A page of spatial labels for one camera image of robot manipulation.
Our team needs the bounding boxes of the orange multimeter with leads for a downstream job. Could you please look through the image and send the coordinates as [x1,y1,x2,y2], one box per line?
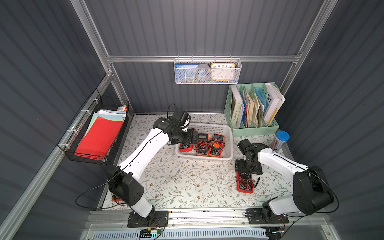
[195,133,211,157]

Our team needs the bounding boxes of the large red multimeter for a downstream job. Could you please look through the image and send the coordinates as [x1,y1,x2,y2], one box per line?
[179,144,194,153]

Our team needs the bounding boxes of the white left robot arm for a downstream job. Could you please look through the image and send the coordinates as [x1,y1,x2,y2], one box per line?
[108,114,194,218]

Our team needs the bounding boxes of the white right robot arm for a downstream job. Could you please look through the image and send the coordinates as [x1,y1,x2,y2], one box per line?
[235,139,339,220]

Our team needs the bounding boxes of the white plastic basket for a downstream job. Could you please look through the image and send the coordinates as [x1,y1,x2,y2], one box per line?
[175,123,234,161]

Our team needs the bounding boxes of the blue box in basket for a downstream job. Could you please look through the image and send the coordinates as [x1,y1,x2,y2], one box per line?
[174,63,199,84]

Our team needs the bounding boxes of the blue-lid clear pencil jar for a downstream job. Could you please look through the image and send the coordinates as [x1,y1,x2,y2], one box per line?
[270,131,290,151]

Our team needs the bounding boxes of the green desk file organizer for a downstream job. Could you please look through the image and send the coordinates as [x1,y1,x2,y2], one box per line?
[225,83,286,137]

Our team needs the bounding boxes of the grey tape roll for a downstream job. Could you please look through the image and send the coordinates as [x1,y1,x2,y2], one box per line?
[195,64,211,83]

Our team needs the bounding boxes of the yellow white alarm clock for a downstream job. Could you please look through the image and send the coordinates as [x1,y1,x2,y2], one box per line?
[211,63,236,81]

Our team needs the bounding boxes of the red paper folder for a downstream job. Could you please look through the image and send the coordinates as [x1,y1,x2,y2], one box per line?
[75,116,124,161]

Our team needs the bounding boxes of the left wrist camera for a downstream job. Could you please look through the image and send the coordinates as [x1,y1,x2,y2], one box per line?
[172,108,191,129]

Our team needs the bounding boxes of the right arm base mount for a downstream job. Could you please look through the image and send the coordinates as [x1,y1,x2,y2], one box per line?
[245,208,289,225]

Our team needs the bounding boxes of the white wire wall basket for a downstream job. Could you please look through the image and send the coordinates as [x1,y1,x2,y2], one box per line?
[174,58,243,85]

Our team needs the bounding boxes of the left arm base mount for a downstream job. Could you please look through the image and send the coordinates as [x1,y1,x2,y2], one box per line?
[127,210,169,228]

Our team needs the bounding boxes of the black wire wall basket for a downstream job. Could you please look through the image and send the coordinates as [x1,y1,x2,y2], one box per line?
[58,94,130,165]

